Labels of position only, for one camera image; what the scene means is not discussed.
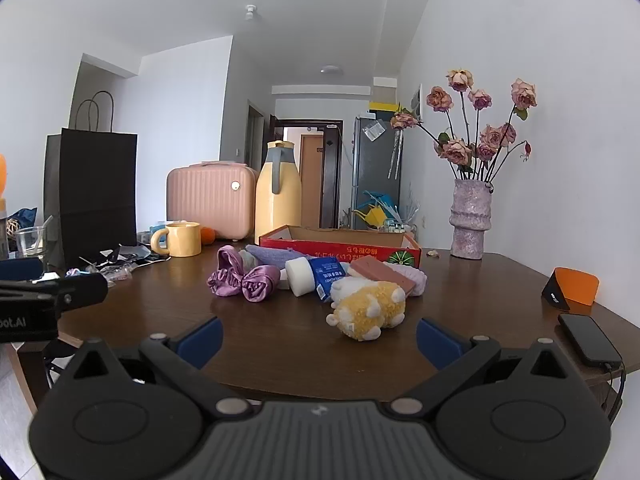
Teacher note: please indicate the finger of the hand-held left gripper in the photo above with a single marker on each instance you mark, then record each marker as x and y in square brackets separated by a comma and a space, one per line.
[20, 268]
[80, 290]

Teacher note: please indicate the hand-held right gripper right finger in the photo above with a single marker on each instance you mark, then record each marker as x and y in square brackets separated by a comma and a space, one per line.
[437, 345]

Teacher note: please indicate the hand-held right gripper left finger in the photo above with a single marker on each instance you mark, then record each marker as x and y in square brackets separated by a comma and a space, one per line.
[202, 342]

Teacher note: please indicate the lilac fluffy cloth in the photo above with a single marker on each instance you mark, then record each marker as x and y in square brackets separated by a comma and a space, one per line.
[419, 282]

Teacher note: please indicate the purple satin scrunchie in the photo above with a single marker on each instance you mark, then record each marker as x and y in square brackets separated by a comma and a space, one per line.
[260, 282]
[227, 272]

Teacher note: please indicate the yellow and white plush toy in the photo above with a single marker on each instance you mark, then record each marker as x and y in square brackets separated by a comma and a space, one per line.
[372, 307]

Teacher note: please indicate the pink sponge block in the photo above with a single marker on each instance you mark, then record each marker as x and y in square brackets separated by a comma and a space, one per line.
[380, 269]

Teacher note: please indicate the lavender ribbed towel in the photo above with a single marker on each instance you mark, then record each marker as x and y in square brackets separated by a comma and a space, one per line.
[272, 255]

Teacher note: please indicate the red cardboard box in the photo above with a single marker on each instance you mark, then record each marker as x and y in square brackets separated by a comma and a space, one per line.
[350, 250]

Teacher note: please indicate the blue tissue pack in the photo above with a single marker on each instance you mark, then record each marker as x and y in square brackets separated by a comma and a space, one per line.
[327, 275]

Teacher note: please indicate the clear plastic cup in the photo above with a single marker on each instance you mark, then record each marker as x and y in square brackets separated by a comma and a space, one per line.
[30, 245]

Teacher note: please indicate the pile of printed small packets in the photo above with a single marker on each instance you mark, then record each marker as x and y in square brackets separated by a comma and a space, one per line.
[112, 275]

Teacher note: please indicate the dark blue cloth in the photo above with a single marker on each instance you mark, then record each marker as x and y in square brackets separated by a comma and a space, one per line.
[22, 220]

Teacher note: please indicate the black and white packaging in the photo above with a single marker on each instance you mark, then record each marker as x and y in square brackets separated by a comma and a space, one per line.
[125, 257]

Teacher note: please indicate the fallen dried petal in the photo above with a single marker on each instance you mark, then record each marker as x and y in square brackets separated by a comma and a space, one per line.
[431, 253]

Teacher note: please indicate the black monitor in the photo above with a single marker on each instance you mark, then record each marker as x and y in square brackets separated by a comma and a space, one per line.
[90, 190]

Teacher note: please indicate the yellow mug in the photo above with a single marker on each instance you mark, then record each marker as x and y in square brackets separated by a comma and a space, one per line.
[185, 240]

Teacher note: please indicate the orange fruit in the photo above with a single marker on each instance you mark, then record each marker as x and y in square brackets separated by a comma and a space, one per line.
[207, 236]

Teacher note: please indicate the mottled lilac vase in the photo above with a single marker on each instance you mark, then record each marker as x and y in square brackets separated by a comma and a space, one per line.
[470, 220]

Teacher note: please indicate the pink ribbed suitcase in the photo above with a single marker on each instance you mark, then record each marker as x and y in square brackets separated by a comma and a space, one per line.
[210, 200]

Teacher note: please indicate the pile of household clutter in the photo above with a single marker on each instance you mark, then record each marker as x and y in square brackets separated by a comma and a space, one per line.
[375, 215]

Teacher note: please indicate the orange and black box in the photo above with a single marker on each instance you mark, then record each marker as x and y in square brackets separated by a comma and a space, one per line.
[575, 285]

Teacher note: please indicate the black phone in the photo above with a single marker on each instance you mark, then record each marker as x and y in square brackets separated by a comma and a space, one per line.
[587, 337]

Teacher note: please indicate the yellow thermos jug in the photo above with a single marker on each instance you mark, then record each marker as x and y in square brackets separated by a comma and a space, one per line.
[277, 205]

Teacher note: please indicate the grey refrigerator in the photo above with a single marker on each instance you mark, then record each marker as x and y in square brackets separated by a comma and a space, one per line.
[370, 175]

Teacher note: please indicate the transparent folded umbrella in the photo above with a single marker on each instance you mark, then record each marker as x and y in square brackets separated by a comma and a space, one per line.
[395, 155]

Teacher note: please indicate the brown door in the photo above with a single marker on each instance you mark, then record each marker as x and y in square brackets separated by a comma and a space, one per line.
[311, 180]

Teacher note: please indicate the dried pink rose bouquet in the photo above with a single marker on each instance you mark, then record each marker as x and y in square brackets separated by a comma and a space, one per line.
[455, 150]

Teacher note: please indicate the clear plastic pouch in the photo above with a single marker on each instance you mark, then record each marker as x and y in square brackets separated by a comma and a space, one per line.
[374, 131]

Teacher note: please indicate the yellow and black box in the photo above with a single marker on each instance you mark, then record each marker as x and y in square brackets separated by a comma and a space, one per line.
[382, 107]

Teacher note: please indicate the round ceiling lamp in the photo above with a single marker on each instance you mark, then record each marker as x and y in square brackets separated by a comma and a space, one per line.
[331, 69]

